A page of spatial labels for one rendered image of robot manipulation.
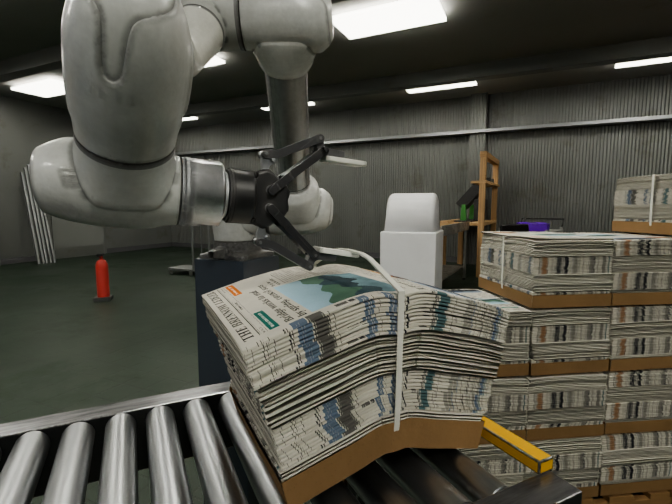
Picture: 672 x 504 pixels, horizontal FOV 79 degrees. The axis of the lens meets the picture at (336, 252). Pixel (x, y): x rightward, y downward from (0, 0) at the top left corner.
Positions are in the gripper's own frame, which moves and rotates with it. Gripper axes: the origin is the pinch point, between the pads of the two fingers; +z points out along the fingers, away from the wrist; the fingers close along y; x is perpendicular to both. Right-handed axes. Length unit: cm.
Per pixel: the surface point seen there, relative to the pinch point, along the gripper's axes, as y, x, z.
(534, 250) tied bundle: 8, -32, 86
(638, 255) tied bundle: 7, -19, 121
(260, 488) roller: 39.1, 7.8, -14.6
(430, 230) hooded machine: 12, -269, 239
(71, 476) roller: 40, -5, -38
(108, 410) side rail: 40, -23, -34
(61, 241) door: 120, -1044, -168
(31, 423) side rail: 41, -24, -46
